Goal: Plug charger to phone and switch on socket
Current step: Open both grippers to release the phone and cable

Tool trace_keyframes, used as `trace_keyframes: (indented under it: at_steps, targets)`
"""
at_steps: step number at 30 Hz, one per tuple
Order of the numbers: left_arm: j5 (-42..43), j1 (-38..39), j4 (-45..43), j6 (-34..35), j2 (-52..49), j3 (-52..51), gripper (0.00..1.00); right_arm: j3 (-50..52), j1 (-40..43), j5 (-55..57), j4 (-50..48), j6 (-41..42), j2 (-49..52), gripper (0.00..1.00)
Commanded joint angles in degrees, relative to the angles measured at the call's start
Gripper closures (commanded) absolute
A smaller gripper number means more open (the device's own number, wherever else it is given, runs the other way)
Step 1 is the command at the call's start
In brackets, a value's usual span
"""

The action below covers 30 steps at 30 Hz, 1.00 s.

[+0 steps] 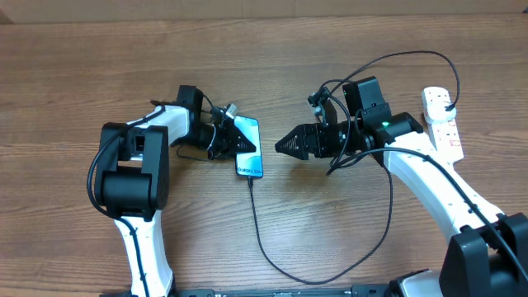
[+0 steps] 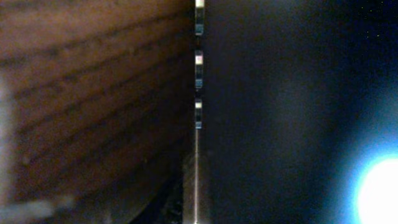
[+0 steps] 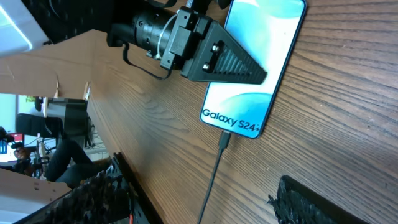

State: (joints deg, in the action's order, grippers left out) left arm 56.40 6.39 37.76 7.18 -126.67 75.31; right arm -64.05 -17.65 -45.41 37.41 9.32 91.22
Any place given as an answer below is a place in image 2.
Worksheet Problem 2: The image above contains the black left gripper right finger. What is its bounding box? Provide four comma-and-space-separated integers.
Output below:
203, 0, 397, 223

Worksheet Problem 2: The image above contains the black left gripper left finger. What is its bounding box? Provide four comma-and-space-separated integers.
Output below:
1, 0, 195, 223

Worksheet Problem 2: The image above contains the blue Galaxy smartphone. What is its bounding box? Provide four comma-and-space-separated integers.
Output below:
182, 0, 211, 224

